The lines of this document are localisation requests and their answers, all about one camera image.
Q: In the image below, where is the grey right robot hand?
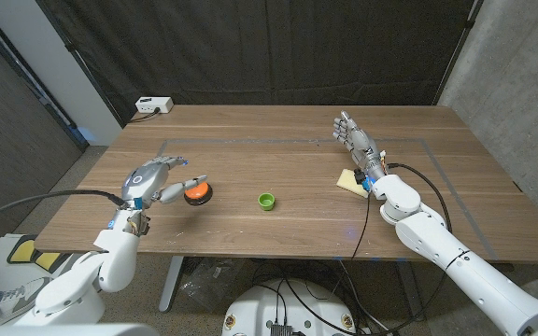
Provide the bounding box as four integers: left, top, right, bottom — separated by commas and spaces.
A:
332, 110, 387, 181

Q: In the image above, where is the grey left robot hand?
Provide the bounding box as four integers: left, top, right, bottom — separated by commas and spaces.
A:
121, 156, 208, 210

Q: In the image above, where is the orange push button black base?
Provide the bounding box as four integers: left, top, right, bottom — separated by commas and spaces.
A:
183, 181, 214, 207

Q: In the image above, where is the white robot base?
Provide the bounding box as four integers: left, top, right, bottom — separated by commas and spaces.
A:
221, 278, 358, 336

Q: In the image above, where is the yellow sponge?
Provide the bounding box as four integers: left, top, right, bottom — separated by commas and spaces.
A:
335, 168, 370, 199

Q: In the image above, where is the small green cup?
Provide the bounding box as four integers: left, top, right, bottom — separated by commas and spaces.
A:
257, 192, 276, 212

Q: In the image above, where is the white power outlet box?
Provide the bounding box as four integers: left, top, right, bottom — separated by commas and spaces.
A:
134, 96, 175, 115

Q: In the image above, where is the white table leg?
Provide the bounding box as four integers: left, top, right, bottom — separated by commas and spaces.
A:
158, 255, 185, 313

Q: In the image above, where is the clear plastic bag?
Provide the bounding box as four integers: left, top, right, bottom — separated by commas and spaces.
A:
179, 258, 248, 310

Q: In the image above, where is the black backdrop curtain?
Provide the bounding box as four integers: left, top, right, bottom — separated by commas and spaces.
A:
35, 0, 485, 127

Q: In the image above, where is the yellow and black floor pad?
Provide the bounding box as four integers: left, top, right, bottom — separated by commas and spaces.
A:
6, 234, 72, 273

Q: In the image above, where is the white sneaker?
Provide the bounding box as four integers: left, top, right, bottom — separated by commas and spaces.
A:
0, 275, 53, 323

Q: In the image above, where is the thin black hanging cable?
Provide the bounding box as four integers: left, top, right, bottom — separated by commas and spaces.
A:
349, 190, 372, 260

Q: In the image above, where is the black right arm cable loop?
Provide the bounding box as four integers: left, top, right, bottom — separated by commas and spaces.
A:
387, 162, 453, 234

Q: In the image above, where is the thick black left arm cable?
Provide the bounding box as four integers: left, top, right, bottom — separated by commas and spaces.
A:
0, 189, 128, 228

